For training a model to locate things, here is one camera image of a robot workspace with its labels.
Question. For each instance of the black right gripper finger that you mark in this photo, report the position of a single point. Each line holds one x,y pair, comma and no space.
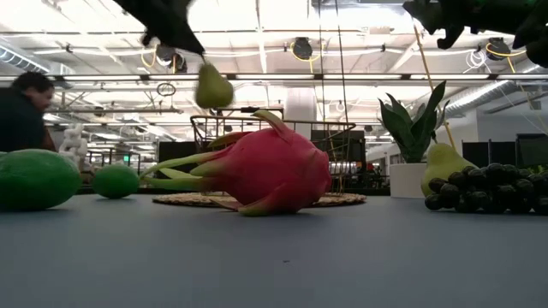
450,37
428,13

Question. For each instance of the yellow-green toy pear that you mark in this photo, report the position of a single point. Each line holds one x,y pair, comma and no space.
214,90
443,164

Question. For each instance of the green plastic fruit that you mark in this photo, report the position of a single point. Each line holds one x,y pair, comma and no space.
38,179
115,181

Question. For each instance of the dark toy grape bunch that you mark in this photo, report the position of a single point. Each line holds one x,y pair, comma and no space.
492,188

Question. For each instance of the pink toy dragon fruit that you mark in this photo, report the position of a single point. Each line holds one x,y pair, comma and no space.
274,171

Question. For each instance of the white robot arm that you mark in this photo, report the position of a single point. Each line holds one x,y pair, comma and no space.
73,143

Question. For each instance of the green artificial leafy plant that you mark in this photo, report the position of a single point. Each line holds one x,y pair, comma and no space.
413,132

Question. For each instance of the black partition panel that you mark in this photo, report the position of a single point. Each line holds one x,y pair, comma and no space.
488,154

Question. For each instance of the black monitor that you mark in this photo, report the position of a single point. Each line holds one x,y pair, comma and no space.
533,149

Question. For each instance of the white round column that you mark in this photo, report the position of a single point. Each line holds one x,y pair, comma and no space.
301,107

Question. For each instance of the white plant pot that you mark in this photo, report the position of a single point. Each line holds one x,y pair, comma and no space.
404,179

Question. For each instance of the person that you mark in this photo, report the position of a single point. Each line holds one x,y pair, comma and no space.
21,124

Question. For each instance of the round woven placemat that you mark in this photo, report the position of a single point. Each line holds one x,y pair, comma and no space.
180,200

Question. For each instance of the silver ceiling air duct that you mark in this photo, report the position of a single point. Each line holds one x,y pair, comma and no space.
21,60
484,96

